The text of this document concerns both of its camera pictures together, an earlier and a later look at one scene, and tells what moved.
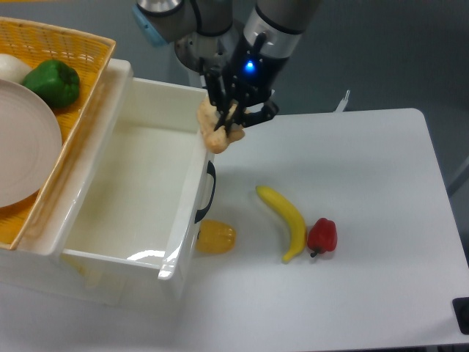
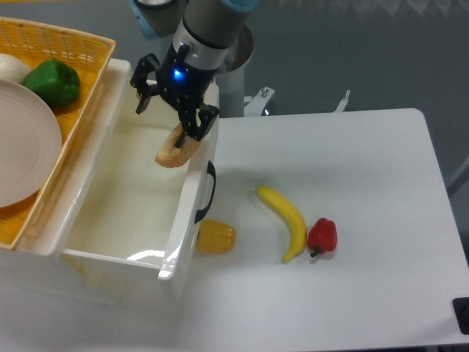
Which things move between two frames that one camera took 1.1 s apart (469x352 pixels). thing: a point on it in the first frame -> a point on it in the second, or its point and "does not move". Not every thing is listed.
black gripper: (252, 75) -> (181, 81)
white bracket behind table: (341, 105) does not move
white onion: (12, 69) does not move
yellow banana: (295, 217) does not move
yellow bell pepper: (215, 237) does not move
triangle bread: (218, 139) -> (168, 155)
